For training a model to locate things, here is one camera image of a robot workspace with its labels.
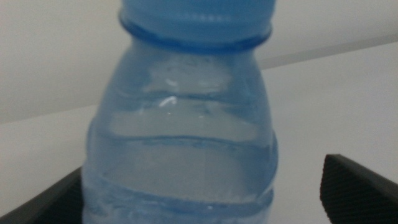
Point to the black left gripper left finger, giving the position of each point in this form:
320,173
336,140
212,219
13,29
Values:
53,205

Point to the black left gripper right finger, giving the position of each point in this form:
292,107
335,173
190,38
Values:
357,193

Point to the clear water bottle blue cap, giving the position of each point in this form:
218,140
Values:
180,124

